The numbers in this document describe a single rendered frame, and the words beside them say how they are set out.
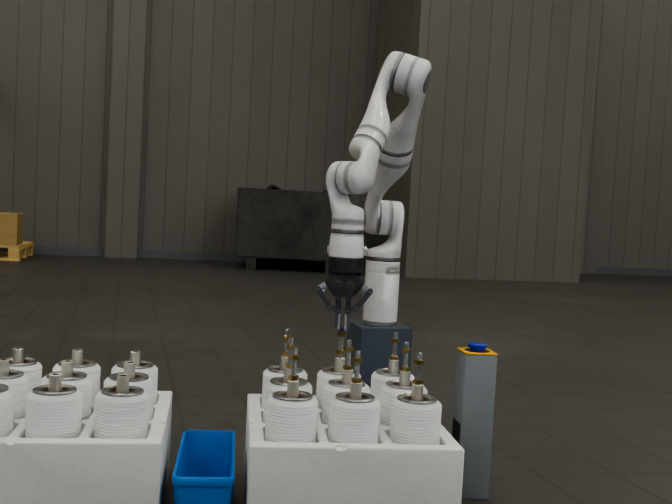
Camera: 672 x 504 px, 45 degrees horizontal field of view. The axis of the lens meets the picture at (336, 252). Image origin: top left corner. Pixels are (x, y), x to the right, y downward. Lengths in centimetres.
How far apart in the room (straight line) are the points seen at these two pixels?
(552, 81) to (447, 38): 111
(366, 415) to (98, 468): 48
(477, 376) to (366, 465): 38
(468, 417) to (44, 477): 85
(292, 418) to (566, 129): 669
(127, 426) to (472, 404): 72
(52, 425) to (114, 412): 11
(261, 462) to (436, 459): 32
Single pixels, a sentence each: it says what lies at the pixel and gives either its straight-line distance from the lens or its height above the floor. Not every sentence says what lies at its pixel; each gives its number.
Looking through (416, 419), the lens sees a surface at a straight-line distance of 152.
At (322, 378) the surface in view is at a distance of 173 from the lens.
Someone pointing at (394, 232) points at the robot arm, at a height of 55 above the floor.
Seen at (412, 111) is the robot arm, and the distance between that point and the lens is 190.
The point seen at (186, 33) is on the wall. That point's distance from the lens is 827.
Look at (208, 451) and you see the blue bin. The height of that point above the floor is 8.
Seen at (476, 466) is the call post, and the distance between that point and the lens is 180.
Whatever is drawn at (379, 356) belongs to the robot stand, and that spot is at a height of 23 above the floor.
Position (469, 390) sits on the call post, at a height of 23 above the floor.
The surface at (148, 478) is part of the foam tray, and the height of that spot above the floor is 12.
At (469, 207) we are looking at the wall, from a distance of 750.
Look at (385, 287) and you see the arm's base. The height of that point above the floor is 40.
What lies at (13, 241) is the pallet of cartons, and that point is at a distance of 732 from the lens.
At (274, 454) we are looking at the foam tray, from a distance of 147.
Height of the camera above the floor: 61
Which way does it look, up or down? 3 degrees down
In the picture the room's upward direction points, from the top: 3 degrees clockwise
